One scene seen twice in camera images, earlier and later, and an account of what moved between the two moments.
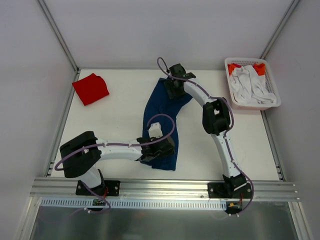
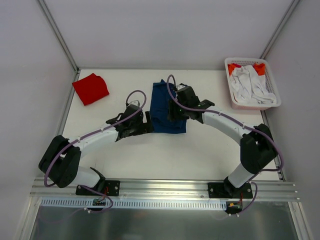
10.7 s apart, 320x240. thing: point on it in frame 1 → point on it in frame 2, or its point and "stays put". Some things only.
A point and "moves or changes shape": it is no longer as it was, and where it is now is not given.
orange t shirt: [260, 68] stays put
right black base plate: [222, 190] stays put
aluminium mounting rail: [66, 189] stays put
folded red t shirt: [90, 88] stays put
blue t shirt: [160, 108] moves or changes shape
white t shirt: [249, 87] stays put
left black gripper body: [167, 148] → [145, 122]
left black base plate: [108, 188] stays put
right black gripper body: [171, 88] → [173, 110]
